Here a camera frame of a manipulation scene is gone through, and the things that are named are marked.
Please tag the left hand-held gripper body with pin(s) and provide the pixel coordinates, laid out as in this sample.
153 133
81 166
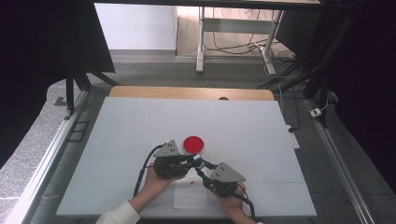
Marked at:
169 166

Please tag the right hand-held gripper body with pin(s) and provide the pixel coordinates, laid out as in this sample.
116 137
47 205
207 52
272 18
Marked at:
222 185

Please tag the round red ink pad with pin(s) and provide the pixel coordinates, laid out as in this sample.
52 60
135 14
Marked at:
193 144

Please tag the white paper sheet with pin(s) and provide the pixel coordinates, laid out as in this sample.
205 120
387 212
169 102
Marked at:
190 196

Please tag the person's right hand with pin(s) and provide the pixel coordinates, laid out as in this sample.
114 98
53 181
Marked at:
232 203

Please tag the person's left hand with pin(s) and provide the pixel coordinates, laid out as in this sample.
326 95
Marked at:
158 186

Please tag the large white board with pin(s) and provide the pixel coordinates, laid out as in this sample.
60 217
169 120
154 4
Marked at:
233 124

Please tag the wooden table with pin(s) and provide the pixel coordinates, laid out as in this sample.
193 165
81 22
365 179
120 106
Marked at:
186 92

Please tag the small white adapter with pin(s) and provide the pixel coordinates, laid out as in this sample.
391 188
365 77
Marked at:
315 112

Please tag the black curtain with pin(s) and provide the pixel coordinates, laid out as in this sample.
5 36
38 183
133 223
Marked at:
37 46
361 77

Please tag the black floor bracket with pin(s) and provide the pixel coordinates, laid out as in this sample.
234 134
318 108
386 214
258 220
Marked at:
77 131

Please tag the aluminium floor rail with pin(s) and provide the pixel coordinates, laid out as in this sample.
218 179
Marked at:
46 161
339 168

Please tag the black metal frame strut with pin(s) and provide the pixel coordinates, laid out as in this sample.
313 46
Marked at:
70 93

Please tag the white metal desk frame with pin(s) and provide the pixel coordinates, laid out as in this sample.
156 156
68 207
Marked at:
233 25

